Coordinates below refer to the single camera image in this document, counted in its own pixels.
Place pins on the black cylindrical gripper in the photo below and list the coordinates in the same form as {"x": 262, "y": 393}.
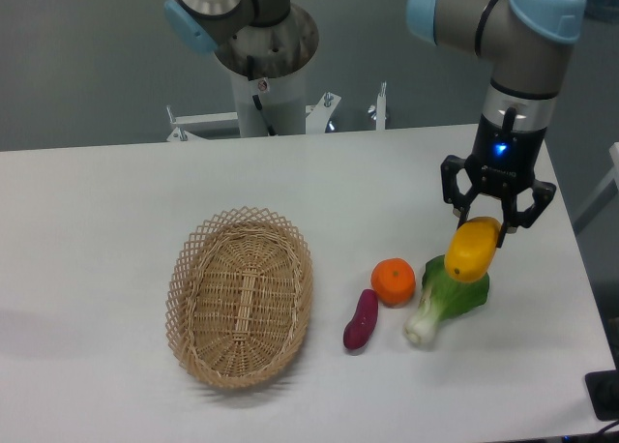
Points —
{"x": 501, "y": 165}

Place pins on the yellow mango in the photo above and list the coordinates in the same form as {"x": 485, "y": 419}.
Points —
{"x": 472, "y": 249}

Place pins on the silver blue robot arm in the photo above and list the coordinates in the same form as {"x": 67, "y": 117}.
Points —
{"x": 528, "y": 42}

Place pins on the oval wicker basket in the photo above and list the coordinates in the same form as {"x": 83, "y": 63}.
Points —
{"x": 239, "y": 299}

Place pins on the green bok choy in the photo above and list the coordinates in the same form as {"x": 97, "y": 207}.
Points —
{"x": 442, "y": 299}

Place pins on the orange tangerine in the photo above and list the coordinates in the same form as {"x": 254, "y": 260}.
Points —
{"x": 393, "y": 281}

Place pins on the purple sweet potato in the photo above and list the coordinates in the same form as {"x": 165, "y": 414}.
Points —
{"x": 359, "y": 329}

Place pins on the black device at table edge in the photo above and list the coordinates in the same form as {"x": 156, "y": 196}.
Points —
{"x": 602, "y": 387}

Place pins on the white bracket at right edge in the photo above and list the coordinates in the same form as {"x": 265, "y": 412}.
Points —
{"x": 600, "y": 196}

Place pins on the white metal base frame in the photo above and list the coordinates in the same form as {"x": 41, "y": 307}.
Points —
{"x": 319, "y": 119}

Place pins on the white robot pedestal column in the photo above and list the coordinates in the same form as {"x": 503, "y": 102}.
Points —
{"x": 268, "y": 68}

